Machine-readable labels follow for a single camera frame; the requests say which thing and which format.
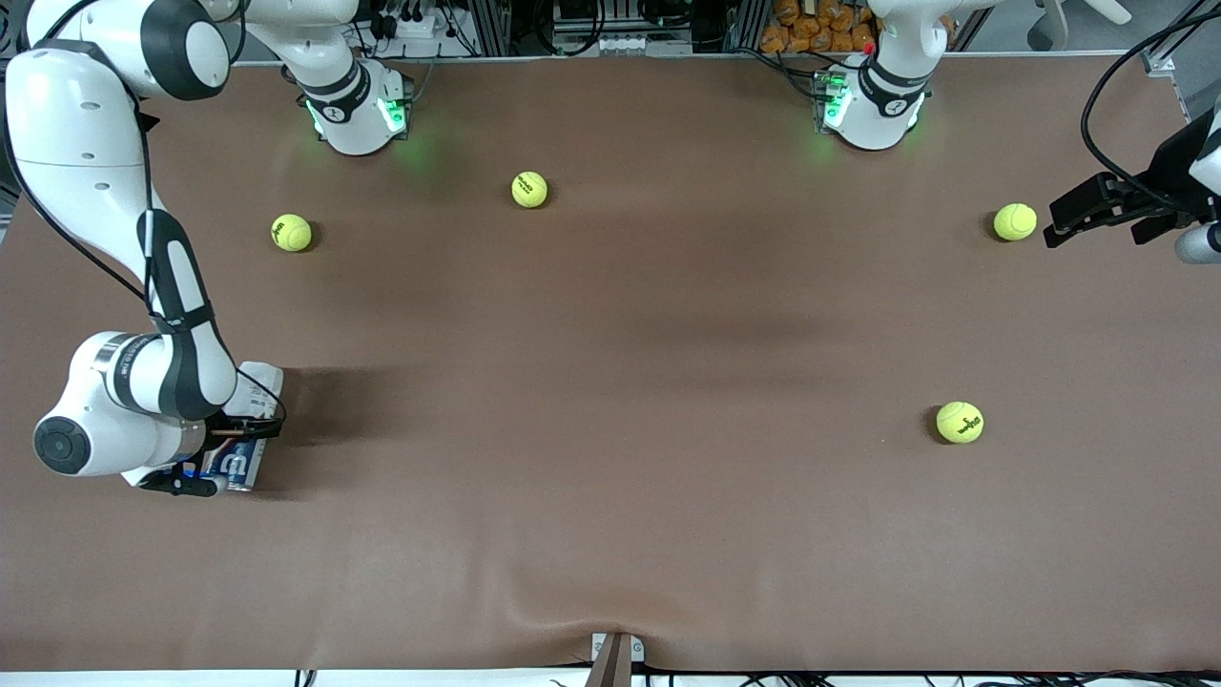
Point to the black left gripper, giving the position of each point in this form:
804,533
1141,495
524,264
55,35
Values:
1169,172

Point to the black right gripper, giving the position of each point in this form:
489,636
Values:
232,428

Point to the blue white tennis ball can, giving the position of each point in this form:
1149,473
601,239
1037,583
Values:
259,382

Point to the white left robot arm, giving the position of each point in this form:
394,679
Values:
882,105

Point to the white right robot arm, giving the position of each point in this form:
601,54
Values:
86,143

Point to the yellow tennis ball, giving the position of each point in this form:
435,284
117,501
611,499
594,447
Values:
529,189
960,422
291,232
1014,221

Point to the white chair base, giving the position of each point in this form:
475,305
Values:
1107,10

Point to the brown table cover mat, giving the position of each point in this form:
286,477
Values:
610,382

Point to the orange lumpy objects pile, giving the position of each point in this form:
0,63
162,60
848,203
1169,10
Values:
811,29

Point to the white power strip black plugs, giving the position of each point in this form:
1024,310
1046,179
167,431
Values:
420,24

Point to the white connector strip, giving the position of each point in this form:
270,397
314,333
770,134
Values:
620,44

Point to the aluminium frame profile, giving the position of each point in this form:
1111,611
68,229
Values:
491,29
751,24
1159,62

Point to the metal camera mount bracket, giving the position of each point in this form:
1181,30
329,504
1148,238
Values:
617,663

